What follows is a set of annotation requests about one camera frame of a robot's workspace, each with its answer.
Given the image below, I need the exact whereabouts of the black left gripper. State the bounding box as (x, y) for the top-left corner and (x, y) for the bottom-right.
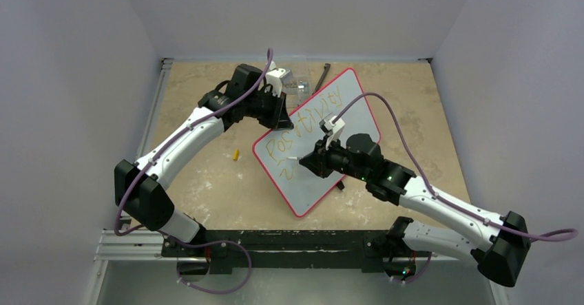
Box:
(244, 88), (291, 130)

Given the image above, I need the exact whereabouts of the red framed whiteboard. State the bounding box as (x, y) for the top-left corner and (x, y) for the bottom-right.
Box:
(251, 67), (382, 219)

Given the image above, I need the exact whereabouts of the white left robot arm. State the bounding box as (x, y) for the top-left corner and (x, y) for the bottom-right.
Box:
(114, 63), (294, 256)

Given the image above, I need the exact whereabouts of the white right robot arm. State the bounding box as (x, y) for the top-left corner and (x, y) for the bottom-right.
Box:
(299, 134), (531, 287)

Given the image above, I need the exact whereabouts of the clear plastic marker holder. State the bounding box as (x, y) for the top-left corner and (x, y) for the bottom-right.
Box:
(282, 75), (312, 109)

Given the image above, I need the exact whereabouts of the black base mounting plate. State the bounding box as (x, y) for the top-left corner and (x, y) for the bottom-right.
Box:
(161, 230), (417, 279)

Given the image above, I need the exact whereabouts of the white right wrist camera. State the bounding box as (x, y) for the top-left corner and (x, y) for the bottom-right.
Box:
(319, 113), (345, 149)

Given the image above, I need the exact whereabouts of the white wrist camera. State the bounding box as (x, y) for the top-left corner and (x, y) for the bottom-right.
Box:
(265, 67), (295, 97)
(319, 113), (345, 149)

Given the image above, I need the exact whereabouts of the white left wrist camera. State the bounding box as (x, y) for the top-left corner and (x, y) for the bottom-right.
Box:
(265, 67), (295, 97)

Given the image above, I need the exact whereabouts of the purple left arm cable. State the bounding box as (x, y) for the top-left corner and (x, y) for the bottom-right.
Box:
(113, 48), (275, 295)

